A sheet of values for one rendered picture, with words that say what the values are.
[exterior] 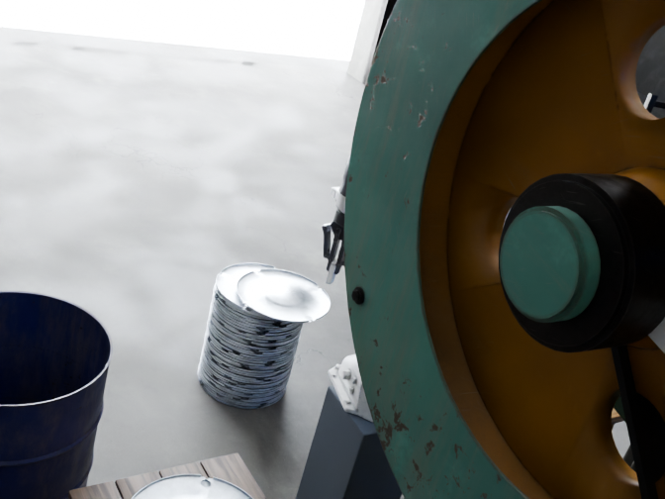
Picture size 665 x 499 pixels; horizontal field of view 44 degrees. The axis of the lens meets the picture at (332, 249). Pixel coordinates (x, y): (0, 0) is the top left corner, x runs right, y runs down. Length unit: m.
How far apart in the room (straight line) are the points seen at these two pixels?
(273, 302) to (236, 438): 0.41
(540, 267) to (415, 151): 0.29
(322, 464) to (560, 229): 1.45
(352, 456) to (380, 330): 0.94
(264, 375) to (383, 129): 1.60
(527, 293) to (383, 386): 0.35
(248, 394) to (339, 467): 0.65
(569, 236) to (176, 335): 2.25
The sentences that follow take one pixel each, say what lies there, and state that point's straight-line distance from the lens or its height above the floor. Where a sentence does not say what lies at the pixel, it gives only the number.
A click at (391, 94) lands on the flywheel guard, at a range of 0.99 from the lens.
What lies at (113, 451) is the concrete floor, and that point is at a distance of 2.37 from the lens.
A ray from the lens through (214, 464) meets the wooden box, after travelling 1.86.
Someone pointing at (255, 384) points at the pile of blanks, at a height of 0.09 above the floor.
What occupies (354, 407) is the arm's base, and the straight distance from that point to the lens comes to 1.93.
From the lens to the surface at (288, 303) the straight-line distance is 2.43.
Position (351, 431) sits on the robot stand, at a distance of 1.92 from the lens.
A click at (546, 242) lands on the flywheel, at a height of 1.35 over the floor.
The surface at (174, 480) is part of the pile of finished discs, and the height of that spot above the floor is 0.38.
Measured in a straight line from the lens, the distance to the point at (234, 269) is 2.57.
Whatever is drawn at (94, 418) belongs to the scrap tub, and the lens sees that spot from 1.94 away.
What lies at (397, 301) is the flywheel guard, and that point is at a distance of 0.98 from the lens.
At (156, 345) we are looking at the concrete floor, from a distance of 2.78.
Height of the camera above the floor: 1.61
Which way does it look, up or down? 26 degrees down
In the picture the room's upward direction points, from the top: 15 degrees clockwise
